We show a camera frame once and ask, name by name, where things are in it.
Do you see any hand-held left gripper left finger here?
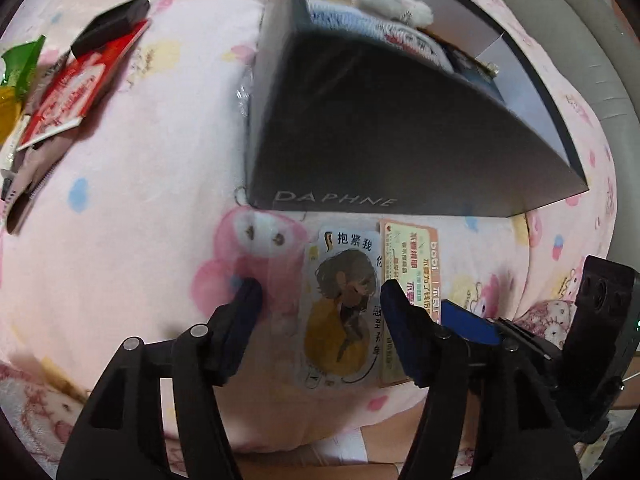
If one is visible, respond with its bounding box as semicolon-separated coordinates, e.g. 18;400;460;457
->
56;277;264;480

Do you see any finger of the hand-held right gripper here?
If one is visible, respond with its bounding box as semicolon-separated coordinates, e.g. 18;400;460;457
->
440;299;567;391

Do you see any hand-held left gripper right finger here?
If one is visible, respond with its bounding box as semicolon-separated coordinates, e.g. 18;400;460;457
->
381;279;585;480

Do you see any clear cartoon figure card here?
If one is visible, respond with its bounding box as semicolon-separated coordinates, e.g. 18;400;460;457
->
260;221;388;391

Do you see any black cardboard box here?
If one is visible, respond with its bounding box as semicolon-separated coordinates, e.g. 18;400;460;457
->
244;0;591;218

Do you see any red printed packet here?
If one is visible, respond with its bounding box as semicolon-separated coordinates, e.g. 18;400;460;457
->
15;19;153;152

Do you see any grey and black stick tool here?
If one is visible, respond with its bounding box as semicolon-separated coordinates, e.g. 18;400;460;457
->
0;117;32;201

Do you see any green snack packet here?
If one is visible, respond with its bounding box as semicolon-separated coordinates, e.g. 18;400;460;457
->
0;35;47;101

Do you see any pale pink print cloth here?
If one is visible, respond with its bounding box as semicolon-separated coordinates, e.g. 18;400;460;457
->
0;355;166;480
515;300;581;348

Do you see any pink printed blanket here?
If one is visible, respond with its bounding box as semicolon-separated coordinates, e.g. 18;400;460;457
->
0;0;631;461

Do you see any person's bare leg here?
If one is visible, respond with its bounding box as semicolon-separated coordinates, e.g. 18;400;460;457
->
232;427;401;480

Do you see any dark phone case package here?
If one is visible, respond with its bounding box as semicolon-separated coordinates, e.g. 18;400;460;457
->
445;45;503;98

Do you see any yellow snack packet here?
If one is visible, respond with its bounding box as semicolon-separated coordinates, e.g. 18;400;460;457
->
0;85;26;146

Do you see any small black box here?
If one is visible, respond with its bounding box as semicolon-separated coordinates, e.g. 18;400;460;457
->
70;0;151;60

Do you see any grey padded bed rail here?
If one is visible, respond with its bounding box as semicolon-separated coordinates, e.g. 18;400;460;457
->
475;0;640;126

